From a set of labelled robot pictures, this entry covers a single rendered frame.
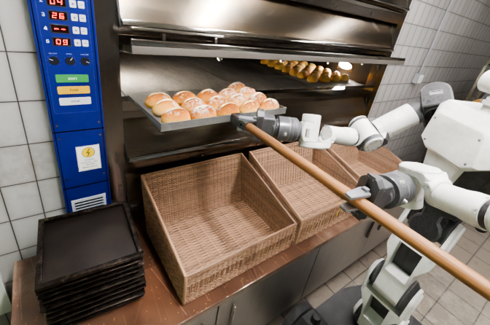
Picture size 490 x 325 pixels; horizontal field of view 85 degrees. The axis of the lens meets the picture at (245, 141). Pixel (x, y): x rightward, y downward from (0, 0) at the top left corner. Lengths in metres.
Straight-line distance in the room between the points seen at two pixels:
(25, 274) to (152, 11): 1.05
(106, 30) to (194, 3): 0.33
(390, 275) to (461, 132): 0.64
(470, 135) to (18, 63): 1.33
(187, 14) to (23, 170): 0.80
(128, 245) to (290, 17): 1.20
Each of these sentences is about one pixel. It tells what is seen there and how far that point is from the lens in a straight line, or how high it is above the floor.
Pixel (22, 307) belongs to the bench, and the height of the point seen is 0.58.
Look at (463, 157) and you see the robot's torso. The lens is 1.00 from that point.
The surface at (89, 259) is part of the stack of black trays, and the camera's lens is 1.02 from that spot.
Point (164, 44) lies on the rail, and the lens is 0.95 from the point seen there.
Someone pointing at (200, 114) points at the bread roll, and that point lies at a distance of 0.92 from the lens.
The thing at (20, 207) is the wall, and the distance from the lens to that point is 1.28.
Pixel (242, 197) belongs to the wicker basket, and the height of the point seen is 0.60.
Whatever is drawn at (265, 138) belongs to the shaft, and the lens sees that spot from 0.84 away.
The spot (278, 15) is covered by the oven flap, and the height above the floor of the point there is 1.56.
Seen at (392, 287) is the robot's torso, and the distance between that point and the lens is 1.35.
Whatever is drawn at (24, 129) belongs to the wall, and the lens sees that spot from 1.12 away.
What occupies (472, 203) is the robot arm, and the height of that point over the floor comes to 1.28.
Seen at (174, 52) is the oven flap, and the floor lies 1.40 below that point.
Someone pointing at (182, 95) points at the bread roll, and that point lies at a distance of 1.06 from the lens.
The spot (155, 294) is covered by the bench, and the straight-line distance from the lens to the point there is 1.17.
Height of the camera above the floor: 1.56
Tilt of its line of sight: 26 degrees down
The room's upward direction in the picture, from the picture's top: 10 degrees clockwise
